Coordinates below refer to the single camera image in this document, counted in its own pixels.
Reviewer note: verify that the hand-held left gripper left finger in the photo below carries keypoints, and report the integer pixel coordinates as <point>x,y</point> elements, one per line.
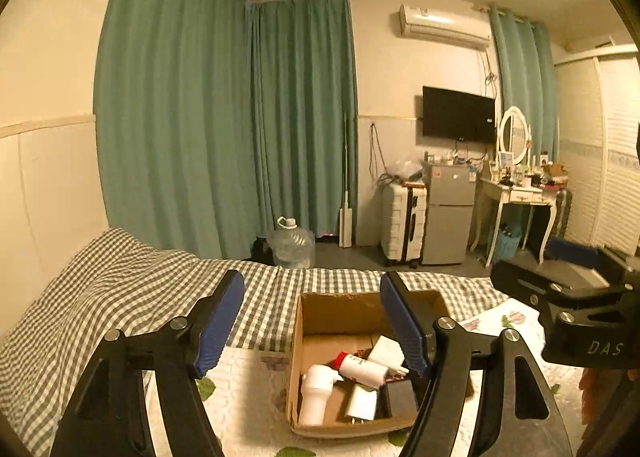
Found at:
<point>220,332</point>

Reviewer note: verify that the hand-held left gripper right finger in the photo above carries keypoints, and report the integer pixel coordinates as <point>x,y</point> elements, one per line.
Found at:
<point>405,332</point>

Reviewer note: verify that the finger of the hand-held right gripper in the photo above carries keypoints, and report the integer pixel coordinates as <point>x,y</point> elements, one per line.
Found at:
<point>515,279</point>
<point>570,249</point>

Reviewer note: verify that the small white box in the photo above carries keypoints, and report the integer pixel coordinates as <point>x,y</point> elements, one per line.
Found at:
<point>385,349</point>

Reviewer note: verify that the white tube with red cap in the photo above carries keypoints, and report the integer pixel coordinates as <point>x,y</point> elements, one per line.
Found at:
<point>362,369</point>

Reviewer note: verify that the small black box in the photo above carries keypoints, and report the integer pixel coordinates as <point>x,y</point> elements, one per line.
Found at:
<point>400,399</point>

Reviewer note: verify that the brown cardboard box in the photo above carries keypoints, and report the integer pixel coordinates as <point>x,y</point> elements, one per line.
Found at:
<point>325,317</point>

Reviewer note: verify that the white plastic bottle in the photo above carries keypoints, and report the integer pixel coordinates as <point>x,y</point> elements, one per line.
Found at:
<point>317,397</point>

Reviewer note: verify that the person's right hand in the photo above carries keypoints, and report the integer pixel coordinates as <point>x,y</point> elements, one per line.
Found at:
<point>600,394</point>

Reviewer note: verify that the blue plastic basket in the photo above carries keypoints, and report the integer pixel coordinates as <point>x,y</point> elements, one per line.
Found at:
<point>509,244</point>

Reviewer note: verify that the dark ribbed suitcase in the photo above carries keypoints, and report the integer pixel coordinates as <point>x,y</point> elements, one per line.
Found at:
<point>562,212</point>

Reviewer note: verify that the white floral quilted mat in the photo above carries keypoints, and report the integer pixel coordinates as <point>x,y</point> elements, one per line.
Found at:
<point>250,387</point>

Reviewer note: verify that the white dressing table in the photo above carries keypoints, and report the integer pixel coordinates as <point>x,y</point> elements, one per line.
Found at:
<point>520,196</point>

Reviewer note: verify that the brown open box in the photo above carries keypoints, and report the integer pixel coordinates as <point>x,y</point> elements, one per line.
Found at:
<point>555,173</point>

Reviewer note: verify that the grey small fridge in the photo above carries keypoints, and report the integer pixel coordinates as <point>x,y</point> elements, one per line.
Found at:
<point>450,212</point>

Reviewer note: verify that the white louvered wardrobe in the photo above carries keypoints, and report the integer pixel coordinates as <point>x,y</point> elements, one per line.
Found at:
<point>600,147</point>

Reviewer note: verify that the white ribbed suitcase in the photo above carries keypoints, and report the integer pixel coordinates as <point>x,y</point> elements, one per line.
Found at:
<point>400,222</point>

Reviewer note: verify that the clear water jug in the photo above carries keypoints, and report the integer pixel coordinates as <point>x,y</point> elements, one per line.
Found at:
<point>292,247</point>

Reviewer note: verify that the white flat mop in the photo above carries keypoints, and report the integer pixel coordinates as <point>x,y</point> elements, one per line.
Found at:
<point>345,222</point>

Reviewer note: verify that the grey checked bedsheet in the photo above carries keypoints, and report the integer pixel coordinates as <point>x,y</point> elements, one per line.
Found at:
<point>100,287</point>

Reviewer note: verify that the white oval mirror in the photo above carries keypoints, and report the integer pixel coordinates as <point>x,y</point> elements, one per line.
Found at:
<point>514,133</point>

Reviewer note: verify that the clear plastic bag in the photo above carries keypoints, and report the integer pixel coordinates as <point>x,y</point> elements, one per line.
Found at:
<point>405,169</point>

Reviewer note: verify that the narrow green curtain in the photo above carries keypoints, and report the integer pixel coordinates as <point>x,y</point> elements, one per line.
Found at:
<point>525,72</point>

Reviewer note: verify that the green corner curtain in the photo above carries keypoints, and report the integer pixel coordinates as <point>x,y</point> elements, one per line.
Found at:
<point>305,117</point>

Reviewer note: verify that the wide green curtain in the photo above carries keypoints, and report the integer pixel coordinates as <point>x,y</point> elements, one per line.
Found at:
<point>175,97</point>

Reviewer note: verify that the white air conditioner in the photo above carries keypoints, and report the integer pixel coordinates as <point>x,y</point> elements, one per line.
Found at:
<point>442,26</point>

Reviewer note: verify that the small photo frame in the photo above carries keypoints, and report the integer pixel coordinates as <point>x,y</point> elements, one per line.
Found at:
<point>505,158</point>

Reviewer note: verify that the black wall television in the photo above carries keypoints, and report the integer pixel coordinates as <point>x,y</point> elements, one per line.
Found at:
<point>459,113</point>

